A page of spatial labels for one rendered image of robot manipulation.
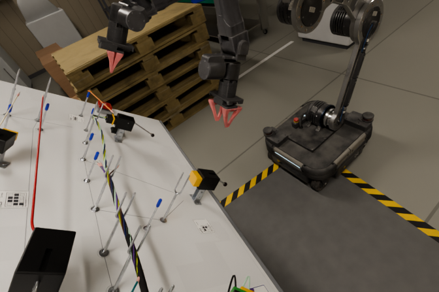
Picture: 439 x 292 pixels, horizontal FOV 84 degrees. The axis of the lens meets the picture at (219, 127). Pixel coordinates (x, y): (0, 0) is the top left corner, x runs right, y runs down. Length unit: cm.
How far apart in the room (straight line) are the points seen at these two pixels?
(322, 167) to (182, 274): 124
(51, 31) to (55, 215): 549
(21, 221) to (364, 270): 150
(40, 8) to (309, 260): 572
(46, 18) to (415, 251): 601
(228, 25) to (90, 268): 61
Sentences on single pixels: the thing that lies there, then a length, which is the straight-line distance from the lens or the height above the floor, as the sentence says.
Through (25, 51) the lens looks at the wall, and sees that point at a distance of 695.
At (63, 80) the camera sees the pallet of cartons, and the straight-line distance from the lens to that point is 427.
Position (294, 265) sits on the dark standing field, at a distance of 163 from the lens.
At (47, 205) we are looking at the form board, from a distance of 62.
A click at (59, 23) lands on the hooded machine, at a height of 86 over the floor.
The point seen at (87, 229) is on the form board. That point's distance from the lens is 59.
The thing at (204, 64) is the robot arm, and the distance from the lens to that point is 70.
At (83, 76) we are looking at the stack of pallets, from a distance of 224.
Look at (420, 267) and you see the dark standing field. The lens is 172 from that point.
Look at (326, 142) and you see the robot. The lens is 180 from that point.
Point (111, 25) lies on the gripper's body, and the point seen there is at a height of 140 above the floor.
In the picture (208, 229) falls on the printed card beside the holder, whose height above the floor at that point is 94.
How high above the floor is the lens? 155
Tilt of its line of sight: 39 degrees down
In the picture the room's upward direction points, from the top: 21 degrees counter-clockwise
